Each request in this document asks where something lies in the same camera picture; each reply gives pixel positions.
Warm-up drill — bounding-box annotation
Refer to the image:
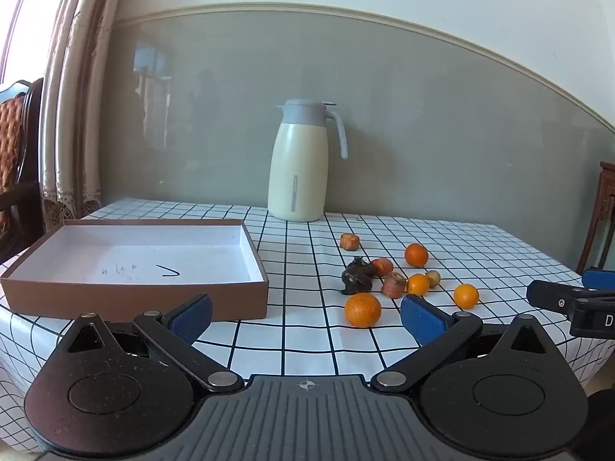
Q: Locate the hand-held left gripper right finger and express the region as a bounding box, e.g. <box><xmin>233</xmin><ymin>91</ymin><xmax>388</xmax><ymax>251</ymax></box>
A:
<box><xmin>371</xmin><ymin>294</ymin><xmax>554</xmax><ymax>392</ymax></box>

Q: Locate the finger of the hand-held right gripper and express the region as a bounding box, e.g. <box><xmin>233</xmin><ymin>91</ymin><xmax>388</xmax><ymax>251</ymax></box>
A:
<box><xmin>581</xmin><ymin>269</ymin><xmax>615</xmax><ymax>290</ymax></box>
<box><xmin>526</xmin><ymin>280</ymin><xmax>615</xmax><ymax>318</ymax></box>

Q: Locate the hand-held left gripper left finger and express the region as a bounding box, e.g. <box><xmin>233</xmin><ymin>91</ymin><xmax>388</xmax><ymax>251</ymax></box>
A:
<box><xmin>60</xmin><ymin>293</ymin><xmax>246</xmax><ymax>393</ymax></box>

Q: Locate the small orange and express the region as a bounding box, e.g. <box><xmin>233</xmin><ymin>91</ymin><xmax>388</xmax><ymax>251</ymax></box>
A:
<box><xmin>406</xmin><ymin>274</ymin><xmax>431</xmax><ymax>297</ymax></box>
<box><xmin>454</xmin><ymin>284</ymin><xmax>480</xmax><ymax>309</ymax></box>

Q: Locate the dark purple round fruit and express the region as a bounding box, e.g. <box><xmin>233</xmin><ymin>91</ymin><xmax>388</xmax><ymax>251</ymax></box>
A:
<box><xmin>340</xmin><ymin>257</ymin><xmax>376</xmax><ymax>295</ymax></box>

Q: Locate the brown cardboard box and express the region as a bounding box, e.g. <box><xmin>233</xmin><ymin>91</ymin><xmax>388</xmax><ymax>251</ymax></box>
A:
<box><xmin>0</xmin><ymin>218</ymin><xmax>270</xmax><ymax>322</ymax></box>

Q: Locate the red-brown wooden furniture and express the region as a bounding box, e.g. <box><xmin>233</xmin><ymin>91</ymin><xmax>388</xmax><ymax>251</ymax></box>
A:
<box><xmin>575</xmin><ymin>161</ymin><xmax>615</xmax><ymax>275</ymax></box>

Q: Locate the large orange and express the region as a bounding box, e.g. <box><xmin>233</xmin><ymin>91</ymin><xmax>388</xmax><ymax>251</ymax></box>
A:
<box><xmin>344</xmin><ymin>293</ymin><xmax>382</xmax><ymax>328</ymax></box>

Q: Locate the medium orange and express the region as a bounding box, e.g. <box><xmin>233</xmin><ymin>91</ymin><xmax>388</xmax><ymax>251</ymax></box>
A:
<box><xmin>404</xmin><ymin>243</ymin><xmax>429</xmax><ymax>268</ymax></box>

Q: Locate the checked tablecloth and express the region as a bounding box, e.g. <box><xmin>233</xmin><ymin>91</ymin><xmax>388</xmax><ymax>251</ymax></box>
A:
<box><xmin>0</xmin><ymin>198</ymin><xmax>592</xmax><ymax>454</ymax></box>

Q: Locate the cream thermos jug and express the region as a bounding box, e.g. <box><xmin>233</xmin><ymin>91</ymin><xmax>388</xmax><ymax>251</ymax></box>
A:
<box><xmin>268</xmin><ymin>99</ymin><xmax>349</xmax><ymax>222</ymax></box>

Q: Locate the dark wooden chair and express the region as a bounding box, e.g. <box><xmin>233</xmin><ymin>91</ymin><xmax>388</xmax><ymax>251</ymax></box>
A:
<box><xmin>0</xmin><ymin>78</ymin><xmax>45</xmax><ymax>262</ymax></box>

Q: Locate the beige curtain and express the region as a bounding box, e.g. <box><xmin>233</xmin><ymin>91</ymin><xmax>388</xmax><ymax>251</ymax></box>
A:
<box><xmin>38</xmin><ymin>0</ymin><xmax>115</xmax><ymax>232</ymax></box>

